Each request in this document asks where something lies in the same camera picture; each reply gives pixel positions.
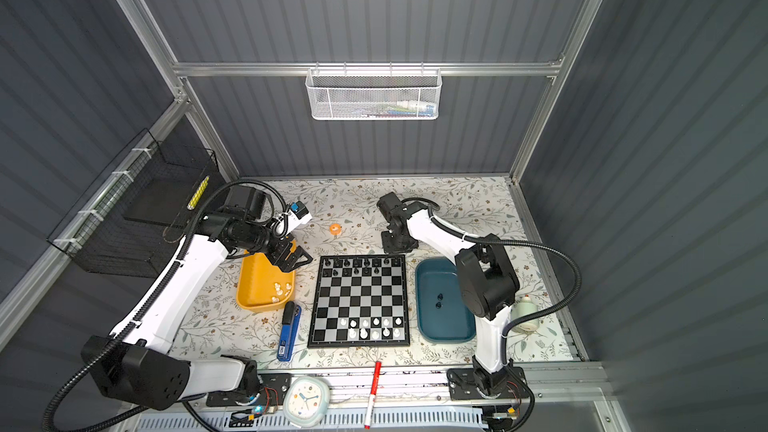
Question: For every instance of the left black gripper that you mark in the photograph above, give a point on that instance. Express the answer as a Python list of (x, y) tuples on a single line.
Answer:
[(290, 263)]

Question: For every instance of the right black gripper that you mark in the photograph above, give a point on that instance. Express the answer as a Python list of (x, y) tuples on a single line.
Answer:
[(387, 246)]

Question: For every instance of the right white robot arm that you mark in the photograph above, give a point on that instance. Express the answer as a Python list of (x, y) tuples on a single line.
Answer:
[(487, 280)]

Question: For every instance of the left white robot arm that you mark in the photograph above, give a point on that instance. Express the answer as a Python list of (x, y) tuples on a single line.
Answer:
[(132, 364)]

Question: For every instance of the yellow plastic tray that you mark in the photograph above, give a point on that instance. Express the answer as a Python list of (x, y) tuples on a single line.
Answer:
[(263, 287)]

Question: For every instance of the blue stapler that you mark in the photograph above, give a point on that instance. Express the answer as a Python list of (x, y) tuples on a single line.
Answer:
[(289, 331)]

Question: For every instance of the black white chessboard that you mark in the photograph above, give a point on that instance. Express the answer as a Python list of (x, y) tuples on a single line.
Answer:
[(360, 301)]

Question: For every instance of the teal plastic tray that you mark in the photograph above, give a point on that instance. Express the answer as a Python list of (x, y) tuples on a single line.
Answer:
[(441, 314)]

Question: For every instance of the pale green cup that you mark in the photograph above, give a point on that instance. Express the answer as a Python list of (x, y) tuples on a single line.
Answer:
[(525, 306)]

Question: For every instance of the small white clock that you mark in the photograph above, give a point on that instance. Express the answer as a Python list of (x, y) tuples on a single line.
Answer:
[(306, 401)]

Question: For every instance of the red white marker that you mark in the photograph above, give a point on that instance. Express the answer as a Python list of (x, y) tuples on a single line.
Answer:
[(368, 417)]

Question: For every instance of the white wire basket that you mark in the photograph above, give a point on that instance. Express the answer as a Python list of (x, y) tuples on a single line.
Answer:
[(358, 95)]

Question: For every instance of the black wire basket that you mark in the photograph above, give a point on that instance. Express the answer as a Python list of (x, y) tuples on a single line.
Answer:
[(133, 222)]

